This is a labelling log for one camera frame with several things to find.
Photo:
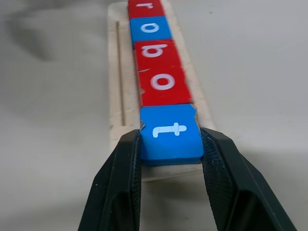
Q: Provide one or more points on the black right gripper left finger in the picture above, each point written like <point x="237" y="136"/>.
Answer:
<point x="115" y="187"/>

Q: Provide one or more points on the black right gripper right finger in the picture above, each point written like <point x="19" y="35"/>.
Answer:
<point x="235" y="187"/>

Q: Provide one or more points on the blue letter t tile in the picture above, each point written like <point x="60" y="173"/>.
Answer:
<point x="168" y="149"/>

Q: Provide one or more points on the red letter o tile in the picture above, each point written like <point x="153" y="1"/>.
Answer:
<point x="179" y="95"/>

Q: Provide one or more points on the red letter b tile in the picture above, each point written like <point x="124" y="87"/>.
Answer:
<point x="174" y="59"/>

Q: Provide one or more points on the wooden letter tray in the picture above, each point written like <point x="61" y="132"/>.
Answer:
<point x="115" y="72"/>

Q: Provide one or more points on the blue letter o tile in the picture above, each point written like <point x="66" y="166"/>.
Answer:
<point x="164" y="33"/>

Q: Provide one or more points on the red letter r tile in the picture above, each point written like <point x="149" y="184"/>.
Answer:
<point x="155" y="12"/>

